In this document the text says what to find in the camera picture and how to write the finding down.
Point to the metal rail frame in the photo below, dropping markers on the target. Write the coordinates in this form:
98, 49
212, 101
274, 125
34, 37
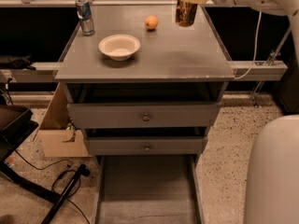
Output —
258, 69

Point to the grey drawer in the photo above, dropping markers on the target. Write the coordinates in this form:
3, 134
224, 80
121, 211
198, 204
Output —
158, 189
145, 145
92, 116

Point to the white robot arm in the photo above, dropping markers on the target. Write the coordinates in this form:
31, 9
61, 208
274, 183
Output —
272, 192

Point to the cardboard box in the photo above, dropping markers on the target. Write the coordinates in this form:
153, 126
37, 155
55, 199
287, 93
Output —
59, 136

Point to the white paper bowl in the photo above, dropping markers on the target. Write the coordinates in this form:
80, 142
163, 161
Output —
119, 47

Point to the black bag on rail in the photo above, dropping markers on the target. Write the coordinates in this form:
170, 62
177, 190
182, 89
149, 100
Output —
15, 62

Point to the grey bottom drawer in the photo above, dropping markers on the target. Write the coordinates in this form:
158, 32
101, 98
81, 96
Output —
158, 189

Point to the blue silver energy drink can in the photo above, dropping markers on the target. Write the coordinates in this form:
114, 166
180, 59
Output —
85, 17

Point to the grey top drawer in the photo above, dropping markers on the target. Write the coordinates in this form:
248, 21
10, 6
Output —
92, 116

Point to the grey middle drawer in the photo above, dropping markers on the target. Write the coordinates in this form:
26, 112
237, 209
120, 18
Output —
145, 145

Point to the orange soda can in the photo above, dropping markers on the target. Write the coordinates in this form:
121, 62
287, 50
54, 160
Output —
185, 13

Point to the grey drawer cabinet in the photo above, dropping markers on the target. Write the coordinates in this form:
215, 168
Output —
143, 85

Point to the orange fruit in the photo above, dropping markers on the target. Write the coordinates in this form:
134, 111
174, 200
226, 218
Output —
151, 22

